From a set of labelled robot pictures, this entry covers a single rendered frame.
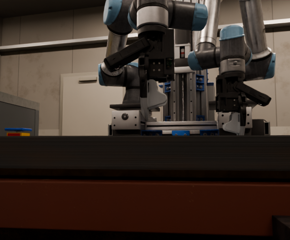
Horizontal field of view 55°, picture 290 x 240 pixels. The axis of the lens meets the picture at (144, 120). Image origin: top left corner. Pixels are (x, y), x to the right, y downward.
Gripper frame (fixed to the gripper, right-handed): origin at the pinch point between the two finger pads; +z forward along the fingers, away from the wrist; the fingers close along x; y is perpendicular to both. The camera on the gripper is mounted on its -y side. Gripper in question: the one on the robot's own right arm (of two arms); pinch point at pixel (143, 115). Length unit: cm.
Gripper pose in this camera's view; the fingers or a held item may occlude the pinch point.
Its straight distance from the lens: 64.5
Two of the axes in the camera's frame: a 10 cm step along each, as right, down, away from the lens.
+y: 10.0, -0.1, -1.0
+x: 1.0, 0.8, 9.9
